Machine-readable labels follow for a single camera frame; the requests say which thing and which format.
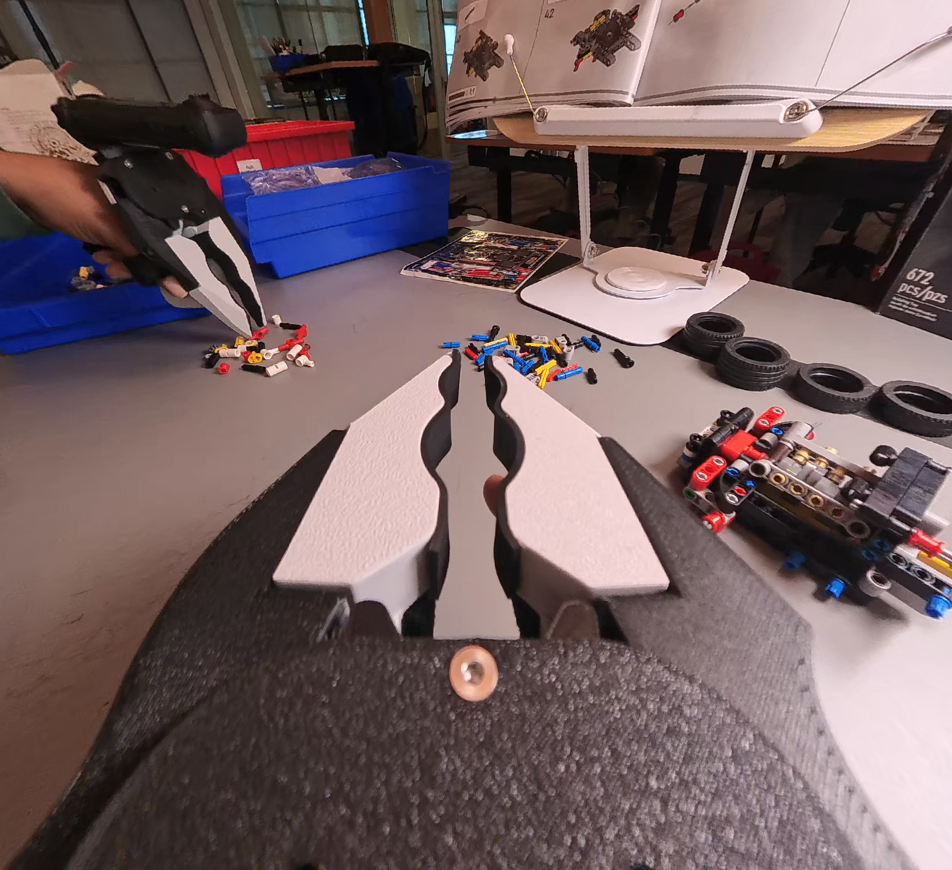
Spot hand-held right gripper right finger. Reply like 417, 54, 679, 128
483, 355, 672, 626

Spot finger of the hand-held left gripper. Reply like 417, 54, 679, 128
162, 227, 255, 340
199, 214, 269, 333

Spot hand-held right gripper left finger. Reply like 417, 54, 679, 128
271, 351, 464, 626

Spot cluster of red white lego pieces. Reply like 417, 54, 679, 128
204, 314, 318, 379

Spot person's left forearm green sleeve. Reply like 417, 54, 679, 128
0, 149, 25, 240

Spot heap of mixed lego parts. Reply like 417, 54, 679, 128
69, 264, 132, 292

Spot pile of small lego pins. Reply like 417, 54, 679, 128
463, 323, 603, 390

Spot lego car chassis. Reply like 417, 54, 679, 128
678, 405, 952, 620

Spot lego instruction booklet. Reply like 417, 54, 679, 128
402, 231, 571, 293

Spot lego set box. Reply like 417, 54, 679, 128
874, 197, 952, 325

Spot open lego instruction book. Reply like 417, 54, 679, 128
446, 0, 952, 136

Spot large blue plastic bin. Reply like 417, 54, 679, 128
221, 152, 453, 281

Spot clear plastic bags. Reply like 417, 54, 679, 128
241, 156, 408, 196

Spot small blue plastic bin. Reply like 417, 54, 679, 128
0, 231, 214, 356

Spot red plastic bin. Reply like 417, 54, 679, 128
175, 120, 357, 199

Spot white printed cardboard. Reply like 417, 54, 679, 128
0, 58, 107, 166

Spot wooden book stand tray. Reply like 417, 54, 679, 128
491, 99, 940, 155

